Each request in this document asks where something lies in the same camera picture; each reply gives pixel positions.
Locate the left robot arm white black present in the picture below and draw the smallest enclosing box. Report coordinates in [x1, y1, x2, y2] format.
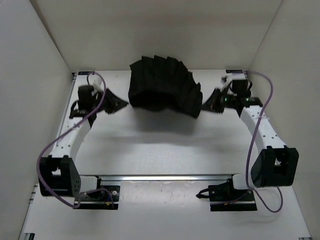
[37, 85, 129, 197]

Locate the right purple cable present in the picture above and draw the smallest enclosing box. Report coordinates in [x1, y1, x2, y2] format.
[209, 70, 283, 213]

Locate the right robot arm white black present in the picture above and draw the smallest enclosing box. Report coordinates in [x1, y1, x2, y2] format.
[202, 88, 299, 200]

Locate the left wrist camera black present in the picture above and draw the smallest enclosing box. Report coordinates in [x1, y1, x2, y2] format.
[77, 85, 96, 111]

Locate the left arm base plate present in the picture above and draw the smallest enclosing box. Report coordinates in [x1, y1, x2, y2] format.
[74, 176, 121, 211]

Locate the black pleated skirt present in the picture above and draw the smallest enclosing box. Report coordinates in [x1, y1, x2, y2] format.
[128, 55, 203, 118]

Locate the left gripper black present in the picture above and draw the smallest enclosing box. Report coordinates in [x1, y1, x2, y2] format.
[93, 86, 130, 114]

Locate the right blue table label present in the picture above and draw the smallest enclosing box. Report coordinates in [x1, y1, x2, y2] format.
[225, 69, 244, 74]

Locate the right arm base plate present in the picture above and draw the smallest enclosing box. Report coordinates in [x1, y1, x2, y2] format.
[195, 182, 258, 212]

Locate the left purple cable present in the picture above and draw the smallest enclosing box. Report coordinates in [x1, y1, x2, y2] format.
[36, 72, 116, 210]

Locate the aluminium rail front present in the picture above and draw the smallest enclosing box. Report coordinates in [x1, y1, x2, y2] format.
[99, 174, 233, 182]

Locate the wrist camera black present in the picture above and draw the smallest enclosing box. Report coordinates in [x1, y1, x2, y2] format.
[231, 79, 253, 98]
[77, 85, 96, 111]

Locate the purple cable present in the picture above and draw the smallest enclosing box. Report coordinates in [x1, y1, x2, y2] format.
[36, 72, 116, 210]
[209, 70, 283, 213]

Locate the left blue table label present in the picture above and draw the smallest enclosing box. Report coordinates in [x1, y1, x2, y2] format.
[77, 71, 96, 76]

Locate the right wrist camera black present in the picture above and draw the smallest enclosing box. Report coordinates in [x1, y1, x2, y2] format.
[231, 79, 253, 98]

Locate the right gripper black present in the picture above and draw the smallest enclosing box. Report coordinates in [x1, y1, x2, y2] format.
[199, 88, 237, 115]

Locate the blue table label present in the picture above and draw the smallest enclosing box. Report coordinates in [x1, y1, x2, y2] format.
[77, 71, 96, 76]
[225, 69, 244, 74]

